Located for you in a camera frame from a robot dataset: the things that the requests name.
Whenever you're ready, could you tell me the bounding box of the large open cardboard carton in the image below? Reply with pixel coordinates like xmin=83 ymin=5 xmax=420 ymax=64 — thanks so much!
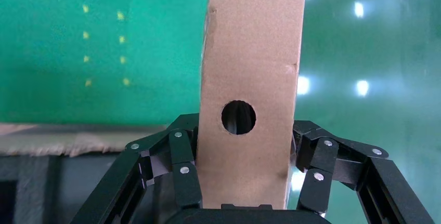
xmin=0 ymin=123 xmax=173 ymax=224

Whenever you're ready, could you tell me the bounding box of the small cardboard box with hole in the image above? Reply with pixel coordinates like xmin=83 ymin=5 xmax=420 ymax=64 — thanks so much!
xmin=196 ymin=0 xmax=308 ymax=211

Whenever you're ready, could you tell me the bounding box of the green tablecloth with yellow stickers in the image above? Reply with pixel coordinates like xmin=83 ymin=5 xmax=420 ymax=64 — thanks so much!
xmin=0 ymin=0 xmax=212 ymax=127

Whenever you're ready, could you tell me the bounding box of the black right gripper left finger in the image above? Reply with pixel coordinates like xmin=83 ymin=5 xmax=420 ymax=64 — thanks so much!
xmin=70 ymin=113 xmax=203 ymax=224

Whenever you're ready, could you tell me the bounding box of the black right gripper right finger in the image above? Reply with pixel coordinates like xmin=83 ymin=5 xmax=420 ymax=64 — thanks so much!
xmin=292 ymin=120 xmax=435 ymax=224

